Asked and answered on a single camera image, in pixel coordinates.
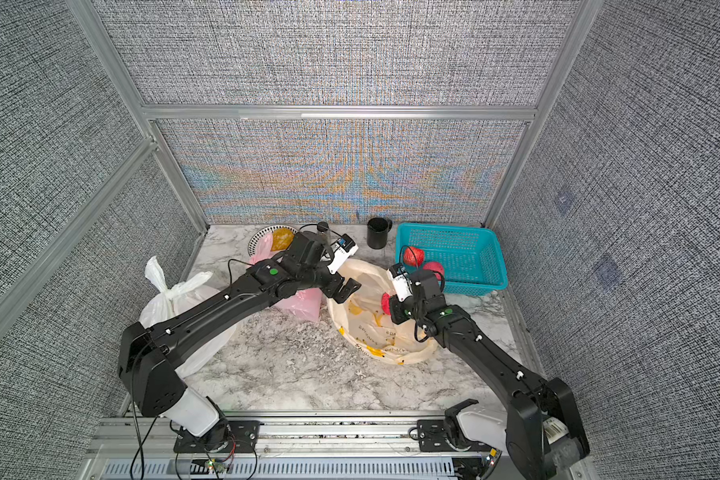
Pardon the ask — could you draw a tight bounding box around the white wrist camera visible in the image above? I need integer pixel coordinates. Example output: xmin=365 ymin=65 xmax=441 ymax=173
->
xmin=388 ymin=263 xmax=412 ymax=302
xmin=328 ymin=234 xmax=358 ymax=274

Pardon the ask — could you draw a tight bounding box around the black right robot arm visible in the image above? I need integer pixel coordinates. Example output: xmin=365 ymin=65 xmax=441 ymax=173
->
xmin=388 ymin=264 xmax=590 ymax=479

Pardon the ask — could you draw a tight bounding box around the white plastic bag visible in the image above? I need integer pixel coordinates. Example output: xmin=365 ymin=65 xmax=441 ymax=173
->
xmin=139 ymin=256 xmax=237 ymax=379

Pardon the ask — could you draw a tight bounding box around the yellow food on plate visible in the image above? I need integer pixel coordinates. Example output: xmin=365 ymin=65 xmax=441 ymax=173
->
xmin=271 ymin=227 xmax=295 ymax=252

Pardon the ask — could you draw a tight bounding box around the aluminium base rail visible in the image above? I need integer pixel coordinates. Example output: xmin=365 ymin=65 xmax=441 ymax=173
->
xmin=74 ymin=410 xmax=521 ymax=479

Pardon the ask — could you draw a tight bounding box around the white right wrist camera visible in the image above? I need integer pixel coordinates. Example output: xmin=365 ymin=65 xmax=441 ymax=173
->
xmin=388 ymin=263 xmax=412 ymax=302

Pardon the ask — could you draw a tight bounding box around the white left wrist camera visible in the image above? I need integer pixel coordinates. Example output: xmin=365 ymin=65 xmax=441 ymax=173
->
xmin=328 ymin=234 xmax=358 ymax=274

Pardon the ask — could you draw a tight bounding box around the black cylindrical cup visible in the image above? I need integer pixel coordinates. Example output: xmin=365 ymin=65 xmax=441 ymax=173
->
xmin=366 ymin=217 xmax=393 ymax=250

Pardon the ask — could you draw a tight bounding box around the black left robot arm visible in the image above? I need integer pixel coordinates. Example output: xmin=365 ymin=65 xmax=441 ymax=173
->
xmin=118 ymin=232 xmax=360 ymax=438

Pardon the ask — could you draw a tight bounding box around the teal plastic basket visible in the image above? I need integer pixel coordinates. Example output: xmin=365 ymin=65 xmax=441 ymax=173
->
xmin=396 ymin=223 xmax=509 ymax=297

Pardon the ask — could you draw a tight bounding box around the cream banana print plastic bag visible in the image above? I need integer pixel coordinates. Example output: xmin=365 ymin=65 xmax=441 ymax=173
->
xmin=327 ymin=259 xmax=439 ymax=365

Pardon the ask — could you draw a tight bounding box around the pink plastic bag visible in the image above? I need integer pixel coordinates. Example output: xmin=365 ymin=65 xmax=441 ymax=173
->
xmin=250 ymin=234 xmax=322 ymax=322

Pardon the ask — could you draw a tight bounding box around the patterned plate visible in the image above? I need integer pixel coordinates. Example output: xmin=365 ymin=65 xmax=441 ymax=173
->
xmin=247 ymin=224 xmax=297 ymax=256

